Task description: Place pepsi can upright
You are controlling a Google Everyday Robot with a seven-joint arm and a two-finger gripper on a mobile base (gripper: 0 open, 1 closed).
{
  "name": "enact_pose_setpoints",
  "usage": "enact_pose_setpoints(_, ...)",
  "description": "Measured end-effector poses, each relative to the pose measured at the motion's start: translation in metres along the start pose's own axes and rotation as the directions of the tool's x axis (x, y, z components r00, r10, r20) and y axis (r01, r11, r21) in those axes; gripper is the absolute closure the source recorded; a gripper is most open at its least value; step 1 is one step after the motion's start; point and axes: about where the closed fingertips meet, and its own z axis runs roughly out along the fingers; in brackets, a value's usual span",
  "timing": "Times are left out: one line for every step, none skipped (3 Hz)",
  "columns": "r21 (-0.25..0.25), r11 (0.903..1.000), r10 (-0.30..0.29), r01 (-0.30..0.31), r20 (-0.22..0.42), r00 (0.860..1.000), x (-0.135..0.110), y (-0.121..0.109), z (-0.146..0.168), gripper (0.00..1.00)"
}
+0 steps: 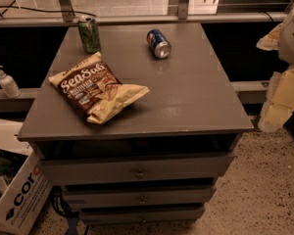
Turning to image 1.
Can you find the black cable on floor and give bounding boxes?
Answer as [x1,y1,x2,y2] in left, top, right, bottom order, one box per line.
[0,0,98,18]

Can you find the black cables under cabinet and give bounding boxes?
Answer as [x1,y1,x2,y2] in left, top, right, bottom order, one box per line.
[50,185,79,220]

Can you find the white cardboard box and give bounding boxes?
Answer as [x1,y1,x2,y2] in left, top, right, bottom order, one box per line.
[0,119,52,235]

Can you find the sea salt chips bag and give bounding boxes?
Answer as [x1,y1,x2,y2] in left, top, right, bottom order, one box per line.
[49,52,149,124]

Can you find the middle grey drawer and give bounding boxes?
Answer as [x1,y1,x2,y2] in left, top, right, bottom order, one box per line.
[64,185,216,210]

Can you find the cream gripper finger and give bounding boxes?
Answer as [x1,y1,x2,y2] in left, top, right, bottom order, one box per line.
[256,23,282,51]
[258,65,294,132]

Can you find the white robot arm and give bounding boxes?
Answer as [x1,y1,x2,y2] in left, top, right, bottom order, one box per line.
[257,5,294,132]

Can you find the bottom grey drawer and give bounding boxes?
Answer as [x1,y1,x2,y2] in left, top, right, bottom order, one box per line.
[80,206,204,225]

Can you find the grey drawer cabinet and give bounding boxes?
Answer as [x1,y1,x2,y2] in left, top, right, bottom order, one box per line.
[19,23,252,216]

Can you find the green soda can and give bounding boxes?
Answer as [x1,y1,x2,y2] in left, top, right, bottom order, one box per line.
[77,16,101,53]

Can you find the grey drawer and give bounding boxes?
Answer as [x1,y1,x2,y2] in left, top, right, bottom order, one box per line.
[38,153,234,185]
[80,206,204,225]
[64,185,216,210]

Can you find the blue pepsi can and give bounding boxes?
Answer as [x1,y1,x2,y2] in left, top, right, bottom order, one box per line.
[146,29,172,59]

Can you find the top grey drawer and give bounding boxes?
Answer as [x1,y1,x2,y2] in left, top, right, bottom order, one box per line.
[38,153,234,185]

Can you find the white pump bottle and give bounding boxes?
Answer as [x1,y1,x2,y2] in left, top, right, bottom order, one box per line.
[0,66,21,98]

